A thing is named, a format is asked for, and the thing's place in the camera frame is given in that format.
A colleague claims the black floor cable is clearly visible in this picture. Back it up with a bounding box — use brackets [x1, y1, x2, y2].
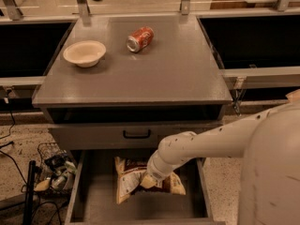
[0, 97, 29, 186]

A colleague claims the black drawer handle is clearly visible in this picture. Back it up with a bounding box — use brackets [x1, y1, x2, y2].
[123, 129, 151, 140]

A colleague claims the open grey middle drawer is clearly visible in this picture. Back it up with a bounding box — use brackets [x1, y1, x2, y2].
[65, 148, 225, 225]

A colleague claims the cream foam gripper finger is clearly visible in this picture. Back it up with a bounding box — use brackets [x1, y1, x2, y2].
[141, 173, 158, 189]

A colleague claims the wire basket with items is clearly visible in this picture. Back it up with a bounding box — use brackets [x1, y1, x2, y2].
[34, 142, 77, 195]

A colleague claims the black stand pole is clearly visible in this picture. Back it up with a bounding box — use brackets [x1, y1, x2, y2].
[22, 160, 36, 225]

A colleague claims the white paper bowl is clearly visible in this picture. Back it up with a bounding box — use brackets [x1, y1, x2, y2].
[63, 40, 106, 68]

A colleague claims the grey drawer cabinet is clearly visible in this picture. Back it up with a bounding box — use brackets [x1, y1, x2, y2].
[32, 14, 233, 152]

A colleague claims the brown chip bag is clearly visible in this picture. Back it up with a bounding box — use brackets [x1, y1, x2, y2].
[114, 157, 186, 204]

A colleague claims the red soda can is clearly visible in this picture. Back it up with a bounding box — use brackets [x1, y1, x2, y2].
[127, 26, 154, 53]

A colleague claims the closed grey top drawer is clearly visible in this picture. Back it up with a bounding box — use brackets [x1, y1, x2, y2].
[49, 121, 222, 150]

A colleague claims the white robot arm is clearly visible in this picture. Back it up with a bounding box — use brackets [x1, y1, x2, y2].
[141, 101, 300, 225]

